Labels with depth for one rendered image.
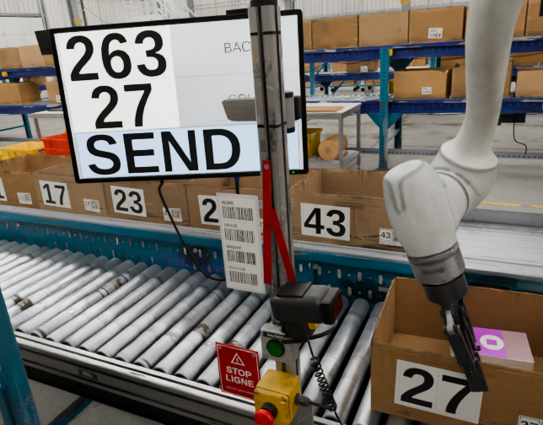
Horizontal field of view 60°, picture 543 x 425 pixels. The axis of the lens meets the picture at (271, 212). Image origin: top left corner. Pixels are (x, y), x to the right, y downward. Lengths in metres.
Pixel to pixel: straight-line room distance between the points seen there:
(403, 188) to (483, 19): 0.27
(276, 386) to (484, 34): 0.69
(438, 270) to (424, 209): 0.11
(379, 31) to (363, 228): 4.66
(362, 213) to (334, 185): 0.34
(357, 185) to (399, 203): 0.92
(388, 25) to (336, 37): 0.62
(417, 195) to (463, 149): 0.15
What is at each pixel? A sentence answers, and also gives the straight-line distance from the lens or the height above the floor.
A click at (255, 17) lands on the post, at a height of 1.53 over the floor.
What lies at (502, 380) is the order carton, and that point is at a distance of 1.00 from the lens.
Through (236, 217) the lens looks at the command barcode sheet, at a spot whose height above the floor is 1.20.
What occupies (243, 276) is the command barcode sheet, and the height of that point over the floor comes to 1.08.
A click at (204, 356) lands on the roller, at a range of 1.29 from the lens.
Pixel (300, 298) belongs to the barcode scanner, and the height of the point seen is 1.09.
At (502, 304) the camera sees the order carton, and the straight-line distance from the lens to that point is 1.25.
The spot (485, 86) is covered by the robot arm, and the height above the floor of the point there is 1.41.
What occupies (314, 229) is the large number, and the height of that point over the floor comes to 0.93.
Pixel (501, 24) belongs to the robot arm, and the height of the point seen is 1.50.
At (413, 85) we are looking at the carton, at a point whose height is 0.94.
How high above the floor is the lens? 1.50
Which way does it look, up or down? 20 degrees down
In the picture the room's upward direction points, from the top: 4 degrees counter-clockwise
